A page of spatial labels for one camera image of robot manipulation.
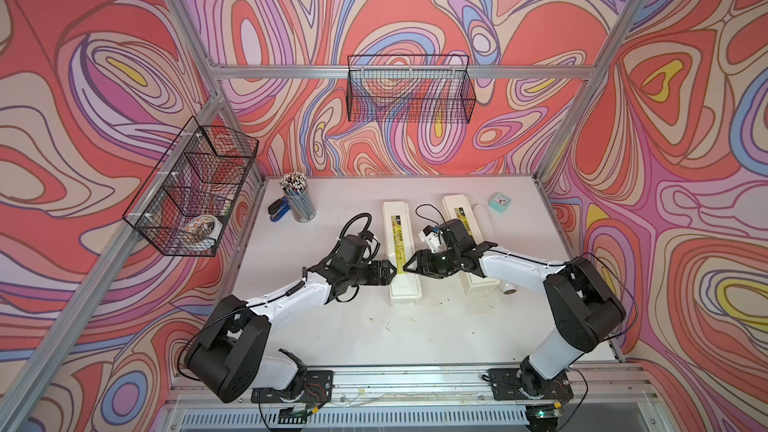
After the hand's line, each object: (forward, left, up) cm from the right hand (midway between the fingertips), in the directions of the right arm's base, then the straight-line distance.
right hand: (411, 277), depth 86 cm
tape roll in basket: (+5, +52, +22) cm, 56 cm away
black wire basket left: (+9, +58, +24) cm, 64 cm away
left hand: (+1, +6, +2) cm, 6 cm away
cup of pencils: (+26, +35, +13) cm, 46 cm away
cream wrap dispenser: (+23, -17, +3) cm, 29 cm away
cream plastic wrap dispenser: (-4, +2, +2) cm, 5 cm away
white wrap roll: (+22, -26, -1) cm, 34 cm away
